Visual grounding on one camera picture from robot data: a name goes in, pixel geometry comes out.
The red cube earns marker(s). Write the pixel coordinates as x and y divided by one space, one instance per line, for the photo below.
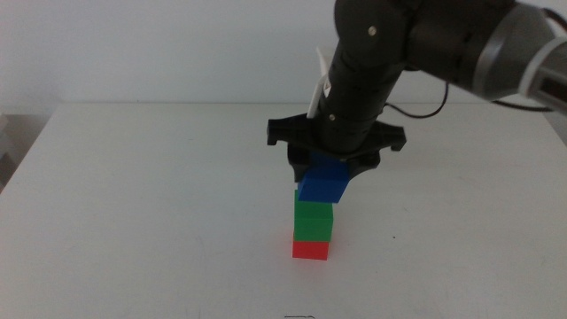
310 250

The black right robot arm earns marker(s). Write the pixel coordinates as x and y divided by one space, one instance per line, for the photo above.
443 35

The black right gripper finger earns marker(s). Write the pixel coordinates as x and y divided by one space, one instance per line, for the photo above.
299 164
365 166

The blue cube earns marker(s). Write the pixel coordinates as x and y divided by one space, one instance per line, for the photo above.
323 184

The green cube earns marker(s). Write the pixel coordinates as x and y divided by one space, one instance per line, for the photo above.
312 221

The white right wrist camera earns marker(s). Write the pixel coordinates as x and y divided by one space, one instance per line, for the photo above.
320 88

